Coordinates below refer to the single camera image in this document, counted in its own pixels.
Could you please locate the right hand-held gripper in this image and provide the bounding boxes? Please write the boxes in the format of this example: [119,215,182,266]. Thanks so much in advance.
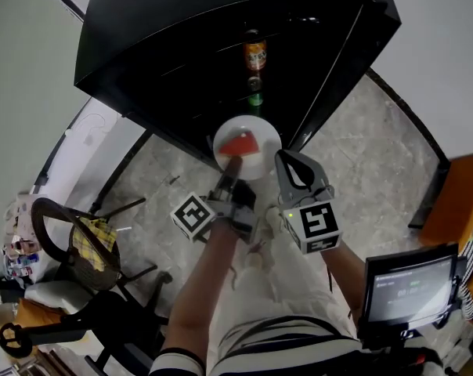
[274,150,343,255]

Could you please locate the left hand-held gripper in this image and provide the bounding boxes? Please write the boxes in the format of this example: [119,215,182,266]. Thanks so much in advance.
[169,155,261,245]

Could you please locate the red watermelon slice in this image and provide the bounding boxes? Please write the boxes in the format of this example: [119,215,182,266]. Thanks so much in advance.
[217,128,261,157]

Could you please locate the white round plate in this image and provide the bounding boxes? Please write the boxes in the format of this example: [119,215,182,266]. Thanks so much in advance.
[212,114,283,182]

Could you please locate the black fridge cabinet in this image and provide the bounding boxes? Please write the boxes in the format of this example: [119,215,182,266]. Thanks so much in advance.
[74,0,402,172]

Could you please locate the person's right forearm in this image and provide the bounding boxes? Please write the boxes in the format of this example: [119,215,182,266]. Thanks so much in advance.
[322,243,369,320]

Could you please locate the person's left forearm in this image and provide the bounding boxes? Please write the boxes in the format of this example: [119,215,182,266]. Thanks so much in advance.
[160,221,241,363]

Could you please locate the green drink can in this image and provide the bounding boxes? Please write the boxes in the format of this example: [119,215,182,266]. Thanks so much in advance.
[247,75,264,107]

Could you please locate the orange drink can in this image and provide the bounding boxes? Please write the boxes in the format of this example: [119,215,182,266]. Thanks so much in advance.
[243,39,268,72]

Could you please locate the person's white trousers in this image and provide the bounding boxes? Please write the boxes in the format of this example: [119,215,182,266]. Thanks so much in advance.
[216,244,359,352]

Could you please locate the orange chair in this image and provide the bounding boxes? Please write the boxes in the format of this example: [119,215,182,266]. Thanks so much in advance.
[408,153,473,320]

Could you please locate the yellow plaid cloth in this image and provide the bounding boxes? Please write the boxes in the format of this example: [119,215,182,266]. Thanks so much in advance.
[71,217,118,273]

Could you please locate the black monitor screen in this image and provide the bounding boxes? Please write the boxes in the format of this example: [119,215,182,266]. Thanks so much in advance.
[356,243,468,338]

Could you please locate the brown wicker chair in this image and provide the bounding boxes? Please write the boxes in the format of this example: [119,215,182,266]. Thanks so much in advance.
[31,197,173,293]

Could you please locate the person's striped shirt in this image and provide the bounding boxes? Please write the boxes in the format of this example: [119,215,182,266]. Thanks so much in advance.
[148,315,373,376]

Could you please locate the black office chair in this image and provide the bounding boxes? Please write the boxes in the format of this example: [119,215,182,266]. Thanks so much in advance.
[0,287,171,376]

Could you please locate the white printed bag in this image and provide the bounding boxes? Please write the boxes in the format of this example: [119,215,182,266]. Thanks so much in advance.
[9,193,40,230]

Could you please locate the cluttered white side table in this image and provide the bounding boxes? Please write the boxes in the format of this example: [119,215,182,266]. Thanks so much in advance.
[1,229,42,281]

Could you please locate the black monitor mount rig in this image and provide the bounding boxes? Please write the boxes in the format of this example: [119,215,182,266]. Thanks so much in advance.
[357,327,445,376]

